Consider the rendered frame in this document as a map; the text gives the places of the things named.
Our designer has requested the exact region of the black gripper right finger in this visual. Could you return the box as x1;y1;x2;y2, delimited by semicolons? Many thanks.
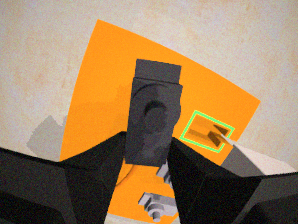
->
168;136;298;224

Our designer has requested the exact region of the orange flat deck plate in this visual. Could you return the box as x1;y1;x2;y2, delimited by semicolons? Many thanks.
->
59;19;259;224

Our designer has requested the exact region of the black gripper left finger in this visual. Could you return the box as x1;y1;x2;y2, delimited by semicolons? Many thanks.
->
0;131;126;224

